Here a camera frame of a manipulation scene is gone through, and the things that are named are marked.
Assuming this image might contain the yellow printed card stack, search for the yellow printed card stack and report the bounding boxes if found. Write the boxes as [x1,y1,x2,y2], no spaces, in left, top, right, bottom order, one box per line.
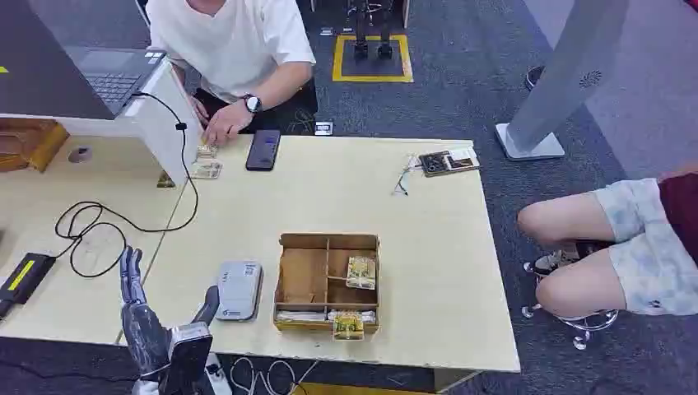
[345,255,378,291]

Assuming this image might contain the dark shoe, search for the dark shoe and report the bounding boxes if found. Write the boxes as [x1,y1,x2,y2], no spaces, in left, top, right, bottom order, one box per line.
[524,64,547,91]

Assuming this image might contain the person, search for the person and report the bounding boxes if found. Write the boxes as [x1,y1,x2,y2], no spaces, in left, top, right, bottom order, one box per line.
[146,0,319,147]
[516,163,698,318]

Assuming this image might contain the white cable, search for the white cable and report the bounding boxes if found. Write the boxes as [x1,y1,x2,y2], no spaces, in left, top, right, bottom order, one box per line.
[229,356,321,395]

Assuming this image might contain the chrome stool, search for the chrome stool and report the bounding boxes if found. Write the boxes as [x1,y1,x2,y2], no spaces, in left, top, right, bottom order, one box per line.
[520,261,621,351]

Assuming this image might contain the white power strip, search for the white power strip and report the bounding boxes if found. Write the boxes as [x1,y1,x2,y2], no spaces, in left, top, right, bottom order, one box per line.
[202,353,235,395]

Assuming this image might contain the black power cable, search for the black power cable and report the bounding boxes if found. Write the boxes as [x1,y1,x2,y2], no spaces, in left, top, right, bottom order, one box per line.
[53,91,201,280]

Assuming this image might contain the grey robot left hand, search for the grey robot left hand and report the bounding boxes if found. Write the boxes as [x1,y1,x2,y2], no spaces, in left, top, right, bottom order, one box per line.
[119,245,221,379]

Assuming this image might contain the black smartphone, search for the black smartphone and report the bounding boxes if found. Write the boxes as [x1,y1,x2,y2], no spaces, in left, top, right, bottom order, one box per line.
[245,128,282,173]

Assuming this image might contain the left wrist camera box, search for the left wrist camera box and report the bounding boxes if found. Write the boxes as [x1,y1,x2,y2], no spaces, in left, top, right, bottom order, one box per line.
[162,321,214,395]

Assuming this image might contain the white standing pillar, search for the white standing pillar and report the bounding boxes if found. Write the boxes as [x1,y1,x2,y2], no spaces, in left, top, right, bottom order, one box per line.
[494,0,631,162]

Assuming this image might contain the white laptop riser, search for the white laptop riser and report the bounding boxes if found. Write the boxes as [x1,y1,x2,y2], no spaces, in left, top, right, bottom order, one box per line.
[0,54,204,187]

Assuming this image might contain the grey card case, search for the grey card case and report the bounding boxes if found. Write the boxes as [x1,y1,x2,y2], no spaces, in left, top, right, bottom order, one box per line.
[214,260,264,323]

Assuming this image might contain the wooden compartment card box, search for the wooden compartment card box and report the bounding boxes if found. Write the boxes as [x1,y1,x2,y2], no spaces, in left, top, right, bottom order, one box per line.
[272,232,382,335]

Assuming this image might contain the dark grey laptop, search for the dark grey laptop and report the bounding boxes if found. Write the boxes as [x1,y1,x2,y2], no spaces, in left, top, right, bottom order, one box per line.
[0,0,167,121]

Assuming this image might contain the brown tray of small parts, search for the brown tray of small parts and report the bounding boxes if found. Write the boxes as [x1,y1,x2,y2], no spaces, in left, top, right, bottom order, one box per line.
[418,146,482,179]

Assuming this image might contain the black robot legs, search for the black robot legs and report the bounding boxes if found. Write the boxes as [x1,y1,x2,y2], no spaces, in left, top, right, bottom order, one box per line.
[346,0,395,61]

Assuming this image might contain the brown wooden box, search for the brown wooden box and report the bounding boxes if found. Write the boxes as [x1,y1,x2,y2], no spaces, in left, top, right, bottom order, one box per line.
[0,118,70,174]

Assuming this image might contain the white card pile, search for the white card pile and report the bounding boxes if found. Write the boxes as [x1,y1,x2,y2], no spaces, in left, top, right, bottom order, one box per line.
[276,309,327,323]
[327,309,378,323]

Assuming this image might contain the black yellow-labelled power adapter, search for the black yellow-labelled power adapter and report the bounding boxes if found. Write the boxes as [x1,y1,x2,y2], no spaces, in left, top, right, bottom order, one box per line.
[0,252,58,321]

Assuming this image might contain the person's right hand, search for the person's right hand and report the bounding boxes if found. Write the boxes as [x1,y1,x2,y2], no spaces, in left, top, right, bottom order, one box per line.
[188,95,212,130]

